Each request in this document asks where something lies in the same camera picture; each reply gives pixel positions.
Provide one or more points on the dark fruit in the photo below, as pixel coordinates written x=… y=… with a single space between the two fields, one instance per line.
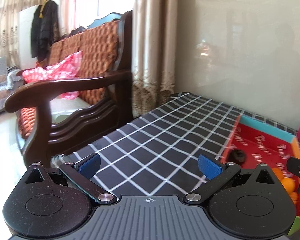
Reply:
x=237 y=156

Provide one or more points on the grey sofa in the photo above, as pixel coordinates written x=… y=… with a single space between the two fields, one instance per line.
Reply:
x=9 y=81

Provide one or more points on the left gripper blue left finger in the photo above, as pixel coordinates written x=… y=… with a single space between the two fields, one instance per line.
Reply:
x=88 y=166

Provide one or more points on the beige curtain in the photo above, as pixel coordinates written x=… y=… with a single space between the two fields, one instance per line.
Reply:
x=154 y=47

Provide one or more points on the black hanging jacket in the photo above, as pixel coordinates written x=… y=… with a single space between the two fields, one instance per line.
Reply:
x=44 y=30

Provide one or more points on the brown green round fruit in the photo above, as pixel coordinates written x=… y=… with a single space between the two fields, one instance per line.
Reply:
x=278 y=173

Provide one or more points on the black white checkered tablecloth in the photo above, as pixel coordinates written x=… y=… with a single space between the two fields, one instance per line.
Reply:
x=157 y=153

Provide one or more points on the red cardboard box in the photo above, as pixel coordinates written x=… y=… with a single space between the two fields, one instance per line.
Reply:
x=267 y=144

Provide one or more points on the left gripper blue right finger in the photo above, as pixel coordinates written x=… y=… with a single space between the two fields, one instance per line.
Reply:
x=209 y=168

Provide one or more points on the small orange kumquat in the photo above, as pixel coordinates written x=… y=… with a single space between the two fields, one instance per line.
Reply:
x=288 y=184

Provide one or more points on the pink plaid cloth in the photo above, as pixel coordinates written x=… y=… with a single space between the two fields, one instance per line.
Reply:
x=67 y=69

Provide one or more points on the wooden armchair orange cushion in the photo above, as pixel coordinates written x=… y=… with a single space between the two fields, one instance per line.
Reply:
x=104 y=83

